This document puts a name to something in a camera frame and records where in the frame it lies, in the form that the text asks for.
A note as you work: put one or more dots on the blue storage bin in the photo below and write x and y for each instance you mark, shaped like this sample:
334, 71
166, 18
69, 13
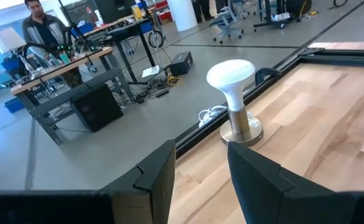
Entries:
83, 28

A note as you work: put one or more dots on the black monitor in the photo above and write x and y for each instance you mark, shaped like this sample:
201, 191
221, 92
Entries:
113, 9

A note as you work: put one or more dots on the black equipment cart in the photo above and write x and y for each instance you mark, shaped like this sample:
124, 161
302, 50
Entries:
268, 12

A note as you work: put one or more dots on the blue plastic bin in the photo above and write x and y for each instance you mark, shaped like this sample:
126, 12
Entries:
13, 105

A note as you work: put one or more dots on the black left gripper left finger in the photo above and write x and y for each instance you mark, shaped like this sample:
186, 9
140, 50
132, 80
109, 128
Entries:
144, 193

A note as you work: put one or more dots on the black aluminium table frame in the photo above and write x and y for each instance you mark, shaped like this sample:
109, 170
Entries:
340, 57

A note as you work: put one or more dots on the large black box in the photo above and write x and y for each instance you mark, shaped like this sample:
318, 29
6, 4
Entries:
97, 107

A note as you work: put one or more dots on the small black case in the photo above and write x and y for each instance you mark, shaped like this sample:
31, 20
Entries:
181, 63

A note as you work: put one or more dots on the grey office chair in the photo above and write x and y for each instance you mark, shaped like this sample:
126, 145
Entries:
226, 21

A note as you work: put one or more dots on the black desk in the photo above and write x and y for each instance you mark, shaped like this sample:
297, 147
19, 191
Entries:
128, 29

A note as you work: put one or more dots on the white paper sheet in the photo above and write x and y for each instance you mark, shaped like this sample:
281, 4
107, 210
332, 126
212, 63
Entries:
150, 71

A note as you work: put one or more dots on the white lampshade table lamp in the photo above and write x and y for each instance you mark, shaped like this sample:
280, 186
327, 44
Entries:
7, 40

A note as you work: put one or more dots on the red shelf unit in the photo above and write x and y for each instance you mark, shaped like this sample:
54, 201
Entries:
162, 11

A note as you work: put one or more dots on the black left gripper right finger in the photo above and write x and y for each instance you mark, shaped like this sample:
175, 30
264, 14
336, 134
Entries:
268, 196

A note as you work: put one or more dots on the wooden workbench metal legs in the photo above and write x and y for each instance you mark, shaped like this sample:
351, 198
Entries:
63, 67

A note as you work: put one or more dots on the person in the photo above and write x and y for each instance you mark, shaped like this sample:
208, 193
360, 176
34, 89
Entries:
205, 9
44, 31

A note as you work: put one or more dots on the small black robot arm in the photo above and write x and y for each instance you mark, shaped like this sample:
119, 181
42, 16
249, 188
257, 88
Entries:
34, 46

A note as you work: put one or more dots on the white round pillar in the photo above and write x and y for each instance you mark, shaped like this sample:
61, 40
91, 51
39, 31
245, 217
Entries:
183, 14

